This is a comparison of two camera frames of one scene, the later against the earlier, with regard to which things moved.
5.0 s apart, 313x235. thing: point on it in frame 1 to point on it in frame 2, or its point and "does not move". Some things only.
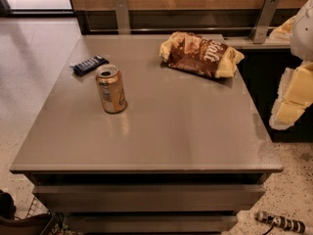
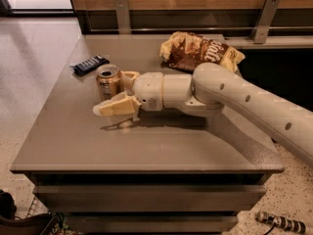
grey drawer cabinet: (126, 144) does not move
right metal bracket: (265, 19) does not move
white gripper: (303, 36) to (148, 89)
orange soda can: (111, 88) does not move
